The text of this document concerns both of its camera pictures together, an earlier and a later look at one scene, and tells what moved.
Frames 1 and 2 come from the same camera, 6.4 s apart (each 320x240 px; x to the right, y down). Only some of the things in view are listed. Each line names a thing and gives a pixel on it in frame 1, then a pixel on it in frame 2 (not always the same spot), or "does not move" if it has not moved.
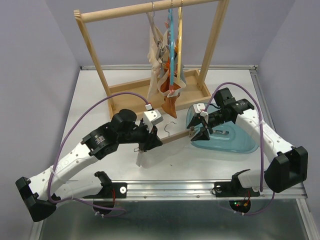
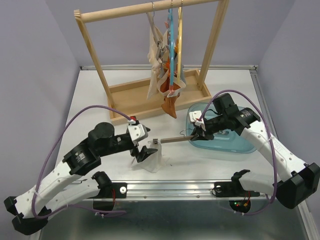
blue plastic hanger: [170, 38] does not move
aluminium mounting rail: [154, 190] does not move
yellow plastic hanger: [179, 38] does not move
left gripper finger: [152, 142] to [144, 152]
